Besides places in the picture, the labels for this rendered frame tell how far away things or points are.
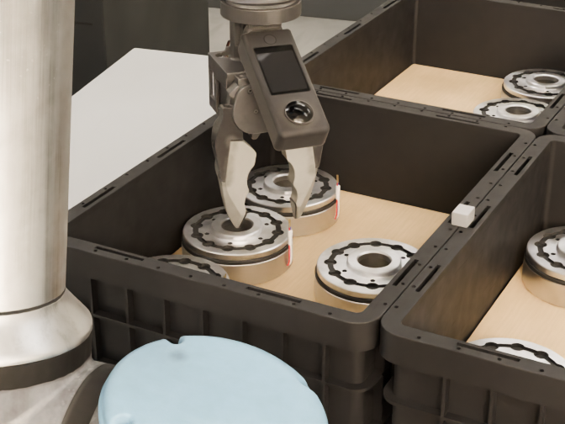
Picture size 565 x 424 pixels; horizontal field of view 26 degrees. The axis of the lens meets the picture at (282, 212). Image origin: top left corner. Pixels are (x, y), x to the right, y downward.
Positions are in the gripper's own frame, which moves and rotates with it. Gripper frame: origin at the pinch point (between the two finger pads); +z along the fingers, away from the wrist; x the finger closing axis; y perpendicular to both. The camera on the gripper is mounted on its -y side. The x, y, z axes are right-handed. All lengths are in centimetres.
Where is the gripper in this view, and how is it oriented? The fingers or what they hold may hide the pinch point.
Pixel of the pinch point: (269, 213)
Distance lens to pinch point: 113.9
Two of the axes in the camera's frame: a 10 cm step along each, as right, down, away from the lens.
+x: -9.4, 1.5, -2.9
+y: -3.3, -4.2, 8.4
